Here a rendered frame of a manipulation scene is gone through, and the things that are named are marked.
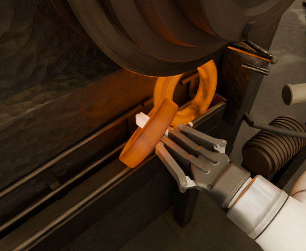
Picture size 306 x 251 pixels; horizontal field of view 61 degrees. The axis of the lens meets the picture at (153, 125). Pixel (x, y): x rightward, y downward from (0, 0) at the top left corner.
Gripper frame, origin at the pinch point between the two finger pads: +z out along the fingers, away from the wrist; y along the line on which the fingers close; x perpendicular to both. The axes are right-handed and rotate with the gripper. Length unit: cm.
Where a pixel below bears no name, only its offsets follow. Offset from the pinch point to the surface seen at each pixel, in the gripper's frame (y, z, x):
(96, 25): -8.2, 0.8, 25.3
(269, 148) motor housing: 32.4, -17.9, -25.5
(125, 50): -4.9, 0.2, 20.5
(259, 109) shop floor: 102, 5, -84
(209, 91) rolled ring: 19.9, 0.0, -4.9
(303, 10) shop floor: 257, 44, -94
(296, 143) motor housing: 42, -23, -28
